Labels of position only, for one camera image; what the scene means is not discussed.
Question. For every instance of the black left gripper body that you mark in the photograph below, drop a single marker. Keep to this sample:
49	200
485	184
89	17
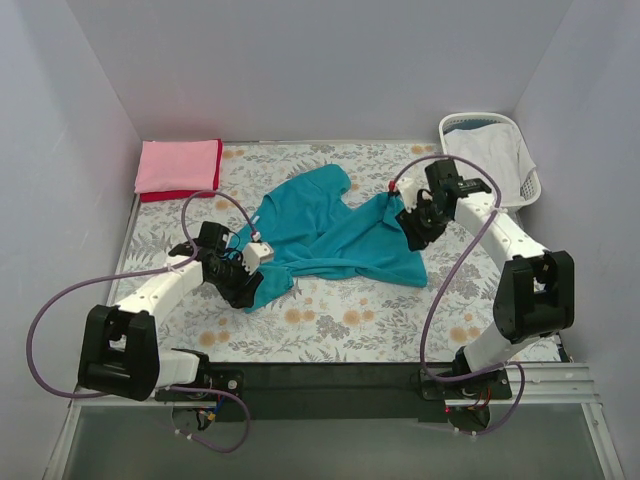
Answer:
245	287

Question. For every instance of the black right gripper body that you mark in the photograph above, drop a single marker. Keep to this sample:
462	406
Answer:
415	231

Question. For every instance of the teal t shirt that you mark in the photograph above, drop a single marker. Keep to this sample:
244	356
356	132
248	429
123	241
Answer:
314	233

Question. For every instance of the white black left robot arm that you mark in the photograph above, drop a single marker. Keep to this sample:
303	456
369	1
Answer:
120	352

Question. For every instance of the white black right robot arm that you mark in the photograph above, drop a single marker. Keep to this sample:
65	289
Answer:
535	297

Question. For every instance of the floral table mat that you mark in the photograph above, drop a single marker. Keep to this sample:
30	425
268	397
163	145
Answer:
355	320

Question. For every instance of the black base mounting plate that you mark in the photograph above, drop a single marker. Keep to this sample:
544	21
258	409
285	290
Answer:
319	391

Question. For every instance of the white t shirt in basket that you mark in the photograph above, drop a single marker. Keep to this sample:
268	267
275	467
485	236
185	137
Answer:
500	150

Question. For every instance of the white laundry basket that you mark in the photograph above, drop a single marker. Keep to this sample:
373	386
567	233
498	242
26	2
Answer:
472	120

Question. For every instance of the pink folded t shirt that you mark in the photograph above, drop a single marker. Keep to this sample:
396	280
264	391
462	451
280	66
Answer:
171	167

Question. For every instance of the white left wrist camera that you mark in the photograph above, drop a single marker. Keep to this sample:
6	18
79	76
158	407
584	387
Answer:
254	254

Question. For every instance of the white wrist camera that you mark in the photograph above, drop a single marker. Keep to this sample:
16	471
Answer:
254	254
407	190

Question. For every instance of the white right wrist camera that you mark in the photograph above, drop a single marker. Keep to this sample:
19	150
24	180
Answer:
407	190

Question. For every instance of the aluminium frame rail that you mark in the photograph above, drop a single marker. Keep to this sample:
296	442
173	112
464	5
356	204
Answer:
349	421

